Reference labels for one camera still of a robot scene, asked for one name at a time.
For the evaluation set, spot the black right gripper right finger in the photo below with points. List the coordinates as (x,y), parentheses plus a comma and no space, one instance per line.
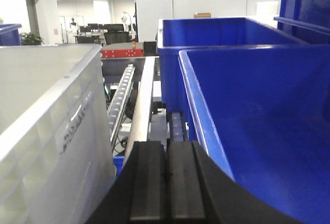
(200,192)

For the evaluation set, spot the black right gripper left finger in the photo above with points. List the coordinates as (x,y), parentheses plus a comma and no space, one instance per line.
(138,194)

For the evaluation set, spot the white plastic tote box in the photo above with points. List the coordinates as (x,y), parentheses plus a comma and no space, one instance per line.
(56,160)

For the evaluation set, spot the right white roller track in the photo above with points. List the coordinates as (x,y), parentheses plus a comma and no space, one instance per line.
(118,104)

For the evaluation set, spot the blue bin near right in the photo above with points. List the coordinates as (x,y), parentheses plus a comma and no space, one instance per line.
(262,115)

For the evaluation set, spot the blue bin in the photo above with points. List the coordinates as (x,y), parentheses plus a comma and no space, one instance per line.
(9,35)
(307,20)
(175,35)
(262,115)

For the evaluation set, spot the red perforated metal beam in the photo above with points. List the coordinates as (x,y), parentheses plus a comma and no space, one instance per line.
(122,53)

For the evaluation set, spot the blue bin far right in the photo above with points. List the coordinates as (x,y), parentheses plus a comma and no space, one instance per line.
(175,35)

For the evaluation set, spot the black office chair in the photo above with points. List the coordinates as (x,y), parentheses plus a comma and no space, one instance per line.
(116,34)

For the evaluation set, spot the green potted plant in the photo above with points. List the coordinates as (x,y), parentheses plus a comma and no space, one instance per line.
(30,39)

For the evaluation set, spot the blue bin far left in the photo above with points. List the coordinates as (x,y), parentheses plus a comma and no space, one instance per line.
(9,35)

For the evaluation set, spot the blue bin upper right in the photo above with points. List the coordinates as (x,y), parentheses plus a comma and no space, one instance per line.
(307,20)

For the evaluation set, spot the white shelf divider rail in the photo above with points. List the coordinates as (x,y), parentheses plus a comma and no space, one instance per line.
(141,118)

